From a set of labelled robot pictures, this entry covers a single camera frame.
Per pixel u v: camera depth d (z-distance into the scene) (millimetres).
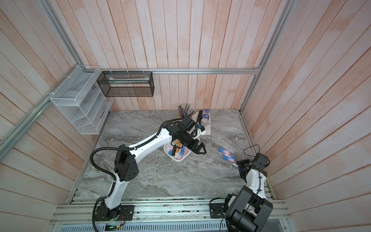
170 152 952
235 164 897
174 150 953
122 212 725
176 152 953
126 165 512
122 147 535
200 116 1083
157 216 730
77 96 766
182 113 1040
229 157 926
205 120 1081
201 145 716
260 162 659
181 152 952
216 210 731
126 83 1028
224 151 953
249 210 442
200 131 754
